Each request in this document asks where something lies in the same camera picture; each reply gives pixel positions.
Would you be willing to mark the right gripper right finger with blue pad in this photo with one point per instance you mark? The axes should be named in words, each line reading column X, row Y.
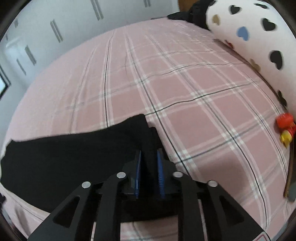
column 205, row 210

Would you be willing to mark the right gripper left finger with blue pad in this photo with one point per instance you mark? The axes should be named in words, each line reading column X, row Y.
column 92, row 211

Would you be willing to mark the black pants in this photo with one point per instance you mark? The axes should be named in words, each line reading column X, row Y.
column 44, row 171

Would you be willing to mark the dark brown belt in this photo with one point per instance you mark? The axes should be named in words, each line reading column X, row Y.
column 289, row 191

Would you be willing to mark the pink plaid bed sheet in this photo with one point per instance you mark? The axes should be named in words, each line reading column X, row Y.
column 214, row 114

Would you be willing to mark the red yellow toy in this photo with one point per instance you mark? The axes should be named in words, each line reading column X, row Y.
column 286, row 123

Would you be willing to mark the white wardrobe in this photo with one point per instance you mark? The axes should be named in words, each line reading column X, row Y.
column 42, row 31

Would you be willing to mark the white heart pattern pillow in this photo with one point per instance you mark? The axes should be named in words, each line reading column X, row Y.
column 259, row 34

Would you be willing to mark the black fuzzy garment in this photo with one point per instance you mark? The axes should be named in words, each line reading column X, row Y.
column 196, row 14

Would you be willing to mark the brown wooden headboard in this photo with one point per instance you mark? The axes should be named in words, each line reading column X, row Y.
column 185, row 5

